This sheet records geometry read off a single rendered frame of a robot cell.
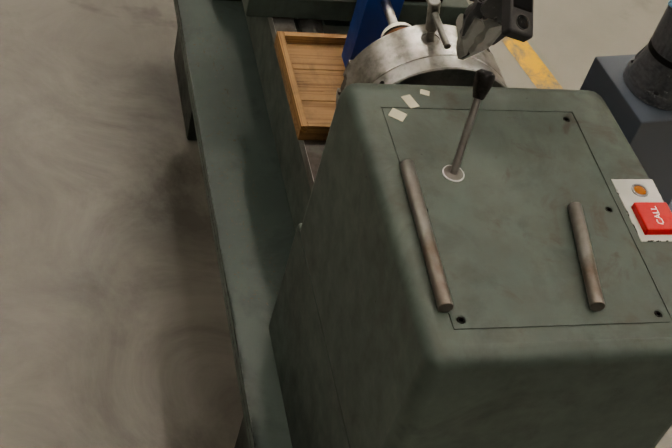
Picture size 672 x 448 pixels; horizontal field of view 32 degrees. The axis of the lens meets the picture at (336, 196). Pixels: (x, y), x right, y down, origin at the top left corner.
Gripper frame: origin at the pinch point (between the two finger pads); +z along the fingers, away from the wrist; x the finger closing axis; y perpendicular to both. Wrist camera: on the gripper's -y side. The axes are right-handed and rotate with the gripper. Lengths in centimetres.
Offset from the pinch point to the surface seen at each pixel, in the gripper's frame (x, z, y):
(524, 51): -142, 99, 164
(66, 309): 20, 142, 51
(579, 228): -10.8, 1.6, -34.5
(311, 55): -3, 44, 51
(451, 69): -4.0, 7.7, 6.3
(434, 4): 1.7, 0.5, 13.5
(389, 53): 3.8, 12.9, 13.8
